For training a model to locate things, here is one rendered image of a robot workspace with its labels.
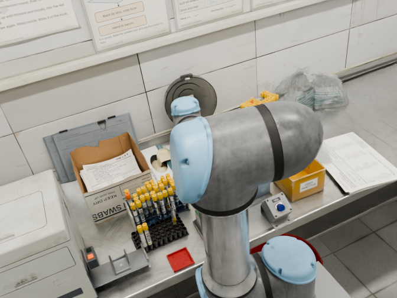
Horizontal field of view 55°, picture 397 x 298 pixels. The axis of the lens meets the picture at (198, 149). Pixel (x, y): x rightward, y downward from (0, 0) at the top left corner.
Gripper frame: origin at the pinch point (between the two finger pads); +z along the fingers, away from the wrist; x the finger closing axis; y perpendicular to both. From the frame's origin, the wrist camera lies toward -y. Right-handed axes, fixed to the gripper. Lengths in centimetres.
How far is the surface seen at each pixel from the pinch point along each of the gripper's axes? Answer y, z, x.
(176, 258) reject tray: -5.6, 12.5, 13.0
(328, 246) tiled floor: 29, 101, -81
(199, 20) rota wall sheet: 58, -35, -29
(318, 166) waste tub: 0.1, 4.3, -43.7
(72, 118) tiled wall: 57, -12, 29
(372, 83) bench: 47, 13, -112
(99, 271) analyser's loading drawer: -1.9, 8.7, 35.6
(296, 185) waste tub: -3.0, 5.4, -32.6
